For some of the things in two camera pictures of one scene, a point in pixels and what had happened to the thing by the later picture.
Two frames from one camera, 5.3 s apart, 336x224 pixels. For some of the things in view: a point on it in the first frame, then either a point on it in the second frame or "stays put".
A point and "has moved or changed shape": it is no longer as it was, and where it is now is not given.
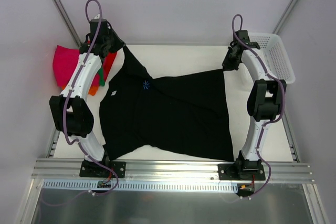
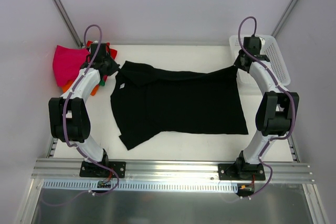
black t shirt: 185,115 has moved or changed shape
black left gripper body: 115,43 → 112,66
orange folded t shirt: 93,89 stays put
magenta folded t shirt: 64,60 stays put
